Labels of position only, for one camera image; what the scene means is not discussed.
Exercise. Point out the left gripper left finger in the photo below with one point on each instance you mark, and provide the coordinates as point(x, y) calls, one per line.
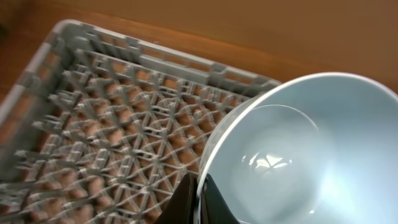
point(180, 208)

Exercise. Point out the grey dishwasher rack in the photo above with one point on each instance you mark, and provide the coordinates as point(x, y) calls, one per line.
point(101, 127)

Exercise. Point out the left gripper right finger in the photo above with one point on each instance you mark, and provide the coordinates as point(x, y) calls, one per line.
point(213, 208)

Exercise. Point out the light blue bowl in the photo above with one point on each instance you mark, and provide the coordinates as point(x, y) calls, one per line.
point(318, 149)

